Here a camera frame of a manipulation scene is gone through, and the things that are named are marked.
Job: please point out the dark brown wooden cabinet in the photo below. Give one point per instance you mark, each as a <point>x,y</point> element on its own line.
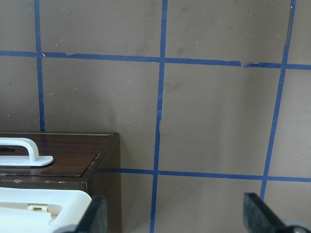
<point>100,180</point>

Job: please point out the white drawer handle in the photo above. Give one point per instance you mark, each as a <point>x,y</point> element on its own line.
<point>32,159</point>

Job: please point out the white plastic tray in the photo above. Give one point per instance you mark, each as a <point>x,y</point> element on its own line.
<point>41,210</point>

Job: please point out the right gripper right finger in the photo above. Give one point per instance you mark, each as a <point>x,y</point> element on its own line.
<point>259,218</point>

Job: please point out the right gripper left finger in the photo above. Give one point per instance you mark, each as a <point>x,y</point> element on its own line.
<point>94,219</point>

